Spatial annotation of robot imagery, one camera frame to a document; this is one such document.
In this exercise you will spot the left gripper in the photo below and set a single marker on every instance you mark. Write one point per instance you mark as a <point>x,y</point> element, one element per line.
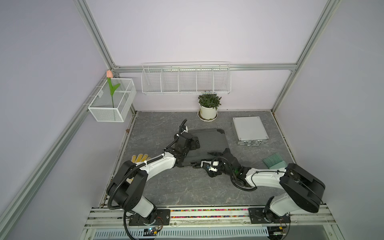
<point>193,146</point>

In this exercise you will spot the yellow work glove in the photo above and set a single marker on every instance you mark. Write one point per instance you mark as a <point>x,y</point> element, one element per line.
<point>138,159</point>

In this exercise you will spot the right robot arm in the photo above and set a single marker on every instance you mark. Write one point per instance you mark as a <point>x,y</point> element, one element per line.
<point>302,191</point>

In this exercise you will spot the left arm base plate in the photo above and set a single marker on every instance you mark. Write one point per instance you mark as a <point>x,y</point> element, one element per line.
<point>160,217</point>

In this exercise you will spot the long white wire shelf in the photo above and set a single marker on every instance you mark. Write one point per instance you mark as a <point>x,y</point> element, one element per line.
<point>186,78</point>

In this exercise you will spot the pink artificial tulip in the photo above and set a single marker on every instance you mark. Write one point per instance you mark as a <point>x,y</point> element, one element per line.
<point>112,87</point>

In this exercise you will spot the white potted green plant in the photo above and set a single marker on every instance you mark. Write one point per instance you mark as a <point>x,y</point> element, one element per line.
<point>209,104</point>

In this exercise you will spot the silver aluminium poker case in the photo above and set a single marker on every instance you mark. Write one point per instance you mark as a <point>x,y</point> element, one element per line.
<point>249,131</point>

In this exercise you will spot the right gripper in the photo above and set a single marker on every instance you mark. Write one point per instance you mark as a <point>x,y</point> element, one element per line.
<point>218,156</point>

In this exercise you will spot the black plastic poker case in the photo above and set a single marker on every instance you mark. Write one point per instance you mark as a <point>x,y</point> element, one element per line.
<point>211,141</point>

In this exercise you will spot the white wire basket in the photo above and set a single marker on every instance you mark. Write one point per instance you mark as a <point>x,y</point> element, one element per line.
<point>101,105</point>

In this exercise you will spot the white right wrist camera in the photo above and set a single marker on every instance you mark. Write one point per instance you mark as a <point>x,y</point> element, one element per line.
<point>210,166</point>

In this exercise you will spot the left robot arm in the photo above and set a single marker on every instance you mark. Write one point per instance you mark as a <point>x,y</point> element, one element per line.
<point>126,188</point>

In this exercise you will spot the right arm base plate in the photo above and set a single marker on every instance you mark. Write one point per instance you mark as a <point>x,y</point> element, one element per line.
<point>259,215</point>

